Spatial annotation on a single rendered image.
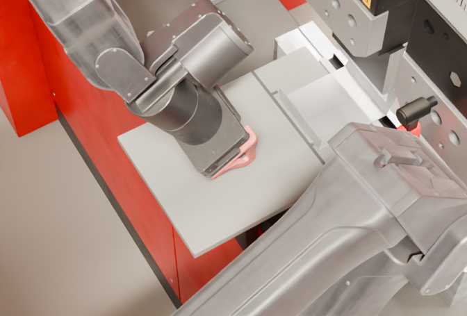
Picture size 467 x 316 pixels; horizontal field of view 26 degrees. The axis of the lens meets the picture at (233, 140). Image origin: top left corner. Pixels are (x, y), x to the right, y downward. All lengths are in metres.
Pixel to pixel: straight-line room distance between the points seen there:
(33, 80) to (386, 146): 1.65
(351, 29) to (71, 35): 0.31
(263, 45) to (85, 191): 0.99
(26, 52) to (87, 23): 1.32
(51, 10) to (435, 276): 0.40
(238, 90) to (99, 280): 1.07
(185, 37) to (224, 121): 0.13
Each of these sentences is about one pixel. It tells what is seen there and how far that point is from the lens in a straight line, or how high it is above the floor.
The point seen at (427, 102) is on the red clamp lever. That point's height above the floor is 1.20.
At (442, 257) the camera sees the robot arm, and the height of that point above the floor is 1.33.
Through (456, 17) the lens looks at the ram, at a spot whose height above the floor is 1.31.
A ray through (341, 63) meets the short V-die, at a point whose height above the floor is 1.00.
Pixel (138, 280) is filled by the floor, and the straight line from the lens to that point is 2.21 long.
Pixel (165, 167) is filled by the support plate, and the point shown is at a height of 1.00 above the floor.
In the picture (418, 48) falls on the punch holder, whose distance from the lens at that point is 0.98.
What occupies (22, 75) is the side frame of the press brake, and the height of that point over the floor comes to 0.21.
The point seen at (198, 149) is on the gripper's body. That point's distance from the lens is 1.04.
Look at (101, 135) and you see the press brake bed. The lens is 2.01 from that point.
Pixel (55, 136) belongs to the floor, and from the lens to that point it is 2.42.
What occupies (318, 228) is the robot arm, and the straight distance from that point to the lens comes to 0.68.
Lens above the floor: 1.98
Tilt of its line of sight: 56 degrees down
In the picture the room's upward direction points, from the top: straight up
